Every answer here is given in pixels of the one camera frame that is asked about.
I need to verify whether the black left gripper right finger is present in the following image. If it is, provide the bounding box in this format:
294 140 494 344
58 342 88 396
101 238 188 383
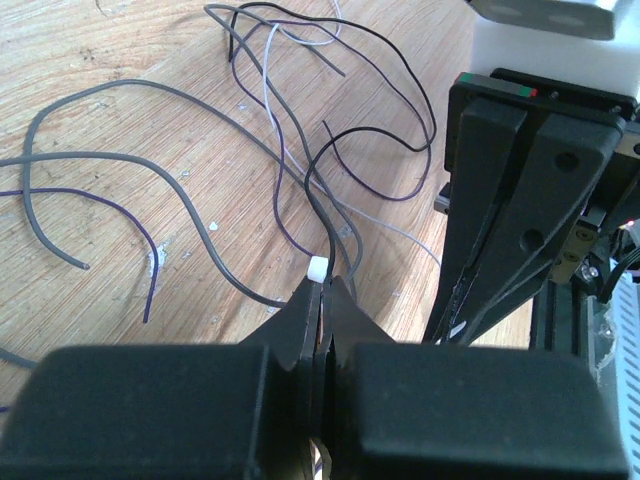
322 279 630 479

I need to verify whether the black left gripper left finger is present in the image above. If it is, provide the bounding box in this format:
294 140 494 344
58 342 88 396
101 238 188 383
1 280 320 479

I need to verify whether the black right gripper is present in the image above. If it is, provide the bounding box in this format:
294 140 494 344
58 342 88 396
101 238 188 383
423 69 639 344

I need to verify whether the dark purple thin wire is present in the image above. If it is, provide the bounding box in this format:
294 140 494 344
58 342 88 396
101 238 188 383
0 19 432 324

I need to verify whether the translucent white zip tie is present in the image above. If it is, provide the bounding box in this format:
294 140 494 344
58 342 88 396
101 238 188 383
306 256 329 284

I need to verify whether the white thin wire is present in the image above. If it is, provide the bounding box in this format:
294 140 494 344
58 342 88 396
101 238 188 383
262 0 444 269

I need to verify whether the black thin wire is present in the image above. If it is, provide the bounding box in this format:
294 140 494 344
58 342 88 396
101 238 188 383
227 2 437 281

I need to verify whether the grey thin wire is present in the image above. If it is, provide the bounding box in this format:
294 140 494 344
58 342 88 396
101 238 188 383
0 3 364 369

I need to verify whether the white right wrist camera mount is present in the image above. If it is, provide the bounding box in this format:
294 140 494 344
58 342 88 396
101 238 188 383
465 0 639 99

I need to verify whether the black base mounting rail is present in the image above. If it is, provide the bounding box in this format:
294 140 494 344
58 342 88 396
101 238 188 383
527 248 602 364

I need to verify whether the light blue slotted cable duct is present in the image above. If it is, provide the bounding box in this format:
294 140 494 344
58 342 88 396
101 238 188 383
610 273 639 461

